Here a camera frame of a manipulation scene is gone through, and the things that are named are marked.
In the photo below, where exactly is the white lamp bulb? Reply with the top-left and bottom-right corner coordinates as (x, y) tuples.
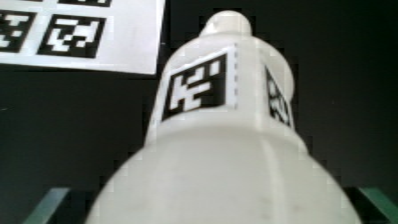
(86, 11), (358, 224)

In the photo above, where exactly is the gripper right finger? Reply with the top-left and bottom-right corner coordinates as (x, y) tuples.
(356, 187), (398, 224)

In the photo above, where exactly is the white marker sheet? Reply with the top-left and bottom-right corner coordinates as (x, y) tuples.
(0, 0), (166, 74)

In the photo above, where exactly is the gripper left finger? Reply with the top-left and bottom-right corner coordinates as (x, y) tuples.
(24, 187), (72, 224)

